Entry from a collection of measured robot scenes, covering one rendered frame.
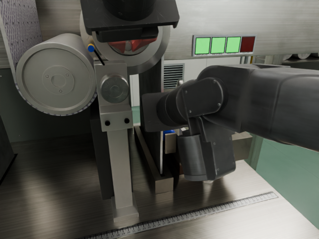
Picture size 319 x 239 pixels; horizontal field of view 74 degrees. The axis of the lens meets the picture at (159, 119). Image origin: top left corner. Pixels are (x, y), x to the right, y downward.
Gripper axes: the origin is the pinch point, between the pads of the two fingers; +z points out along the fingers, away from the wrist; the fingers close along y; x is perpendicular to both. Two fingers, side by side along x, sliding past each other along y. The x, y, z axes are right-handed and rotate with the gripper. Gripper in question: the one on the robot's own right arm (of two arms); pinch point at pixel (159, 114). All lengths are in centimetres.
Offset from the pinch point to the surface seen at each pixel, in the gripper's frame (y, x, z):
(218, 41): 29.8, 24.3, 20.5
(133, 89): 36, 56, 268
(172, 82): 97, 63, 263
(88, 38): -12.5, 12.7, -9.5
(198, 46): 22.3, 23.0, 21.1
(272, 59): 71, 23, 41
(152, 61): -2.0, 9.1, -7.6
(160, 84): -0.3, 5.5, -4.8
